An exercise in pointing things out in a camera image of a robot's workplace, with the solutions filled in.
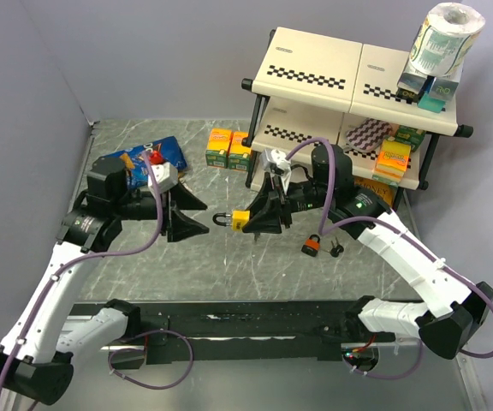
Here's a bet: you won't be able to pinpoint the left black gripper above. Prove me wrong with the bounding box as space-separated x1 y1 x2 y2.
113 179 210 240

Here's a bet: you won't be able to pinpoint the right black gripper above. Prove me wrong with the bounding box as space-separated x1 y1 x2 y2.
241 170 333 235

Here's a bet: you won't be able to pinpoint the yellow padlock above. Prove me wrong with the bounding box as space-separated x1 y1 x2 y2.
212 210 250 231

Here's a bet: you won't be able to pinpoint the orange padlock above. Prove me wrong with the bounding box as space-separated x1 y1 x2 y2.
301 234 320 258

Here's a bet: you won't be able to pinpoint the black-headed keys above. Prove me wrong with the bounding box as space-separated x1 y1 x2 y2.
330 237 344 258

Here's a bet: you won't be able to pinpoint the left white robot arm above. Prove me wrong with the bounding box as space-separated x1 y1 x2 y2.
0 153 209 407

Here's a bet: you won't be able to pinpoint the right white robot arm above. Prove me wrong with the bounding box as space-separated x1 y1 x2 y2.
241 139 493 360

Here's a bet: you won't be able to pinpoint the blue Doritos bag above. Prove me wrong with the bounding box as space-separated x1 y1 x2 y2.
103 135 188 189

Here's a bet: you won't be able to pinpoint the left orange green box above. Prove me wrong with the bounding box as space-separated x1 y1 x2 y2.
205 128 233 169

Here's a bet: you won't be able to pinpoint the orange green box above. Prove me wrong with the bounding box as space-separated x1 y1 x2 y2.
228 131 252 171
205 128 233 169

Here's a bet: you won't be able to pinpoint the right orange green box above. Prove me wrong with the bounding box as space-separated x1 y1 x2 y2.
228 131 252 171

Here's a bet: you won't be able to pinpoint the orange Honey Dijon bag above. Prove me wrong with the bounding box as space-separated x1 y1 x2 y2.
354 176 395 206

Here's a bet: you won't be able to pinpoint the patterned oven mitt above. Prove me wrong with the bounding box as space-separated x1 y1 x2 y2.
346 119 393 152

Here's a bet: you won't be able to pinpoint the orange yellow sponge pack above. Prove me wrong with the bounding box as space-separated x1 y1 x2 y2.
372 140 411 186

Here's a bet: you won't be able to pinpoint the beige tiered shelf rack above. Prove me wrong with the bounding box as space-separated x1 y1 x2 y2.
241 27 473 190

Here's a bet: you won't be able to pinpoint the green box on shelf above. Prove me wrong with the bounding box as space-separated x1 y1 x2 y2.
394 125 426 152

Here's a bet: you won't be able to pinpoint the toilet paper roll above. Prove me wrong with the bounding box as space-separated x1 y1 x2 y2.
409 3 485 77

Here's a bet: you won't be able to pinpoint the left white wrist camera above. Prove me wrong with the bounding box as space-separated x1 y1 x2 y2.
148 151 179 194

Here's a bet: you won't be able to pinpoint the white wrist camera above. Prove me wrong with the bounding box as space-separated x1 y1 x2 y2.
148 151 179 194
261 148 292 190

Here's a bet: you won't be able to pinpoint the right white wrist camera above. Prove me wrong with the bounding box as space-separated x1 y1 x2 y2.
261 148 292 190

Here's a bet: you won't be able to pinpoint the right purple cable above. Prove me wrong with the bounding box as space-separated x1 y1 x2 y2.
284 136 493 381

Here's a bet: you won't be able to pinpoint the purple cable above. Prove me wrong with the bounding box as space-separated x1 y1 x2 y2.
284 136 493 381
0 149 195 411

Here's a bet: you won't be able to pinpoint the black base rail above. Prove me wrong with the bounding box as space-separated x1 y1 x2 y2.
73 299 395 372

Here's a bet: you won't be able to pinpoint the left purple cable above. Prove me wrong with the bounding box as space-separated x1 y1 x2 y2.
0 149 195 411

